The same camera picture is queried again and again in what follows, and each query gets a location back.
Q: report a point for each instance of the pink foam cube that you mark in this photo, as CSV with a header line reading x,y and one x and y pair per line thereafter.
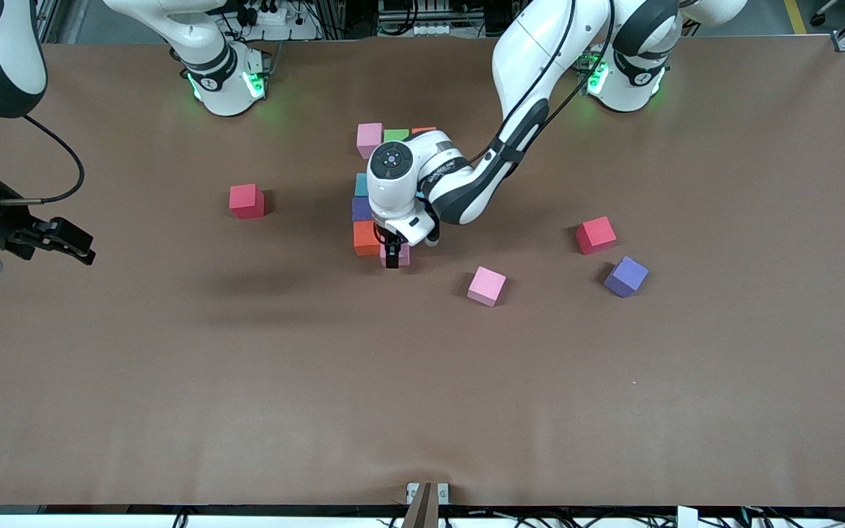
x,y
404,255
368,139
487,286

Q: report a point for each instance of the orange foam cube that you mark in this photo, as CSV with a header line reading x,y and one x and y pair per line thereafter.
x,y
365,240
422,130

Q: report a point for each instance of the purple foam cube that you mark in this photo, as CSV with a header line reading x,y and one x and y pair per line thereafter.
x,y
361,209
626,276

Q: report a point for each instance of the blue foam cube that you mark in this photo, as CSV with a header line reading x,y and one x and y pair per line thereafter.
x,y
361,185

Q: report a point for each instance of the green foam cube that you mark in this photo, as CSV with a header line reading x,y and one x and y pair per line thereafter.
x,y
396,135

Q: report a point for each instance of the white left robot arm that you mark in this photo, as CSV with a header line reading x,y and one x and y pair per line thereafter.
x,y
532,59

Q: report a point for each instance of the red foam cube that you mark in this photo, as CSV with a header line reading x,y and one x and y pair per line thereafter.
x,y
246,202
595,235

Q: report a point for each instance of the metal equipment rack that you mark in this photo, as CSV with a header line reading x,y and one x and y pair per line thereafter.
x,y
415,15

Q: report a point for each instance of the white power strip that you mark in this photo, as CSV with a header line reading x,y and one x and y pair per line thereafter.
x,y
272,11

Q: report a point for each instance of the brown paper table cover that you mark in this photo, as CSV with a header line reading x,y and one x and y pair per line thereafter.
x,y
686,440

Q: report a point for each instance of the small metal bracket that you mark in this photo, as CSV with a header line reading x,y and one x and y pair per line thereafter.
x,y
443,493

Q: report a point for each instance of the grey camera support post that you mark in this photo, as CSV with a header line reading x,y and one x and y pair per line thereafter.
x,y
422,513

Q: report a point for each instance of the white table edge rail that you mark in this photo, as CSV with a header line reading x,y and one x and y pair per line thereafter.
x,y
63,522

